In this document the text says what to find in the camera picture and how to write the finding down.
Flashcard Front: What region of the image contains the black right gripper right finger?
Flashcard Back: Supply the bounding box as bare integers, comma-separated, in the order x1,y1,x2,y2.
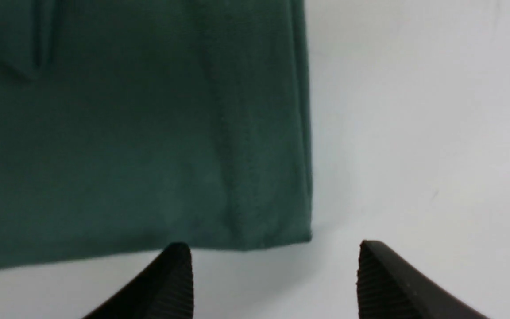
357,240,486,319

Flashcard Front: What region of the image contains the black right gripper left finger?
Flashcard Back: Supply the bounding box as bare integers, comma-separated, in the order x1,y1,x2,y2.
85,242,194,319

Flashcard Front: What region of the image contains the green long sleeve shirt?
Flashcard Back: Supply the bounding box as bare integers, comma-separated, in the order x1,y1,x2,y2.
0,0,313,269

